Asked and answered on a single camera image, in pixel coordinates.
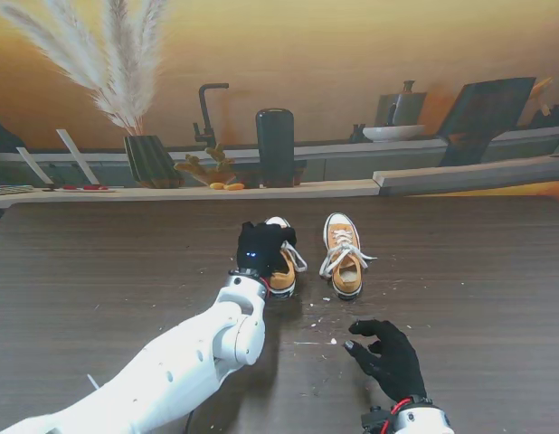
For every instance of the black kitchen faucet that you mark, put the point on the black kitchen faucet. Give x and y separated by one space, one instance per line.
203 113

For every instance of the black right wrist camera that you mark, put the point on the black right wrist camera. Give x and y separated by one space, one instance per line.
374 418

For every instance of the long white slanted slat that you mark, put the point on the long white slanted slat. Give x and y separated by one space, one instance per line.
76 156

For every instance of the yellow sneaker with spread lace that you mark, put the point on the yellow sneaker with spread lace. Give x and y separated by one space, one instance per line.
284 280

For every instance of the dark ribbed vase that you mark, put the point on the dark ribbed vase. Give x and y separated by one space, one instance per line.
148 163

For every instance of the dark slanted board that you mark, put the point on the dark slanted board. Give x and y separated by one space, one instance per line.
487 104

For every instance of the white bowl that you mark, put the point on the white bowl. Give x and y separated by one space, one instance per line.
392 133

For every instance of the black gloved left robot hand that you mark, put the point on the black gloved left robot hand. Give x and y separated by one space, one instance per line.
257 248

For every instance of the grey shelf plank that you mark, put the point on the grey shelf plank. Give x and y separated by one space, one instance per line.
465 178

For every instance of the light wooden shelf plank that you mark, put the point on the light wooden shelf plank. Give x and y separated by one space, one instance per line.
261 192

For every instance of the white pampas grass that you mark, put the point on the white pampas grass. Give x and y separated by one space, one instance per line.
126 90

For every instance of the short white slanted slat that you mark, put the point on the short white slanted slat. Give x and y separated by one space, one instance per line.
33 165

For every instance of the grey metal kettle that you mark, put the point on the grey metal kettle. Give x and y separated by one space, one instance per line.
404 108

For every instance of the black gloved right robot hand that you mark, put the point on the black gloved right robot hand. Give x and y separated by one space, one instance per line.
397 361

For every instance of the orange fruit pieces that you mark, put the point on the orange fruit pieces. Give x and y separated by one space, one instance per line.
230 185

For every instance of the black cylindrical canister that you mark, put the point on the black cylindrical canister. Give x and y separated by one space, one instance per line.
275 144

